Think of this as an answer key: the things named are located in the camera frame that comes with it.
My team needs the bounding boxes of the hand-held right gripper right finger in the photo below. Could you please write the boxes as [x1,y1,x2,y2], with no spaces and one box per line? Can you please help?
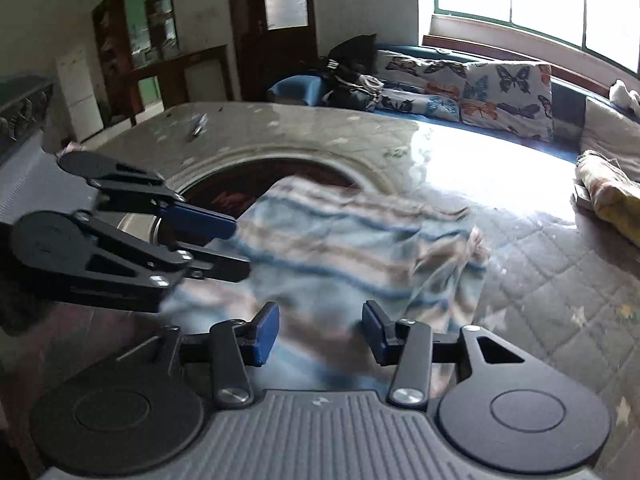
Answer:
[361,300,526,407]

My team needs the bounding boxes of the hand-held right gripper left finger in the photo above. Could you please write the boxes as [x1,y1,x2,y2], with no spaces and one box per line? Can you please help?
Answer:
[117,301,281,407]

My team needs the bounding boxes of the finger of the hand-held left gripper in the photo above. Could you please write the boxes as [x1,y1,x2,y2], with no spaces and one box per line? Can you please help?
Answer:
[87,169,238,241]
[55,211,251,313]

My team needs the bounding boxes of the blue beige striped garment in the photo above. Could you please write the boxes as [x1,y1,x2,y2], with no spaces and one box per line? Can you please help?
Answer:
[160,176,491,396]

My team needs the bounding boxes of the round glass turntable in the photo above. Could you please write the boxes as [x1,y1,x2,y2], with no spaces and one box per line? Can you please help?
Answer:
[112,147,396,246]

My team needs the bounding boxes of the small toy car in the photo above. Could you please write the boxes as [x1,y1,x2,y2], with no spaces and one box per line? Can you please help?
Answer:
[186,114,210,140]

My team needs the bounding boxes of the grey metal rack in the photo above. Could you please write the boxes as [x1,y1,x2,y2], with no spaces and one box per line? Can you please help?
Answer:
[0,75,57,161]

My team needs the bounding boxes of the wooden side cabinet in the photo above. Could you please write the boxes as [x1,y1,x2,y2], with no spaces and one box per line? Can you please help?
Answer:
[125,44,233,126]

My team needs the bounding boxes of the white refrigerator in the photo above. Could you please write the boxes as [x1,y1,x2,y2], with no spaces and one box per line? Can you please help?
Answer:
[56,46,104,142]

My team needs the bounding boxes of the blue sofa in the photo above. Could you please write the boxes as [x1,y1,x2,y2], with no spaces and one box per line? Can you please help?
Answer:
[266,42,640,163]

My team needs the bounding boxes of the dark wooden door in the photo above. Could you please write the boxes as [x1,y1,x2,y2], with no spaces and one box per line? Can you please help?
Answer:
[225,0,321,103]

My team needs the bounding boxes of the grey quilted star table cover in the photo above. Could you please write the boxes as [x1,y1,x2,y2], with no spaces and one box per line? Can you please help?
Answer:
[42,100,640,480]

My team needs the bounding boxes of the wooden display cabinet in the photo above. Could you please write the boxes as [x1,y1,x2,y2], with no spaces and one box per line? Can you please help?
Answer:
[91,0,182,126]

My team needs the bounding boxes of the black bag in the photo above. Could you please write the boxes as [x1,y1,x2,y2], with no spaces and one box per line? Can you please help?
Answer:
[319,34,383,112]

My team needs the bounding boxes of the butterfly print pillow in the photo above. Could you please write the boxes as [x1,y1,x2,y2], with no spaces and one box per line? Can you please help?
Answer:
[460,60,555,143]
[374,50,468,123]

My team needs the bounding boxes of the folded yellow blanket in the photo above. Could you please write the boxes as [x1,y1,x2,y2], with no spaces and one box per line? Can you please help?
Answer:
[574,150,640,248]

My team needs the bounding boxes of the grey cushion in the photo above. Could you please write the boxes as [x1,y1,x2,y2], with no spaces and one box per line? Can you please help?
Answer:
[579,96,640,161]

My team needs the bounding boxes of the white plush toy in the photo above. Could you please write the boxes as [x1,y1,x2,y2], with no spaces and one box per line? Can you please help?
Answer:
[609,79,640,117]

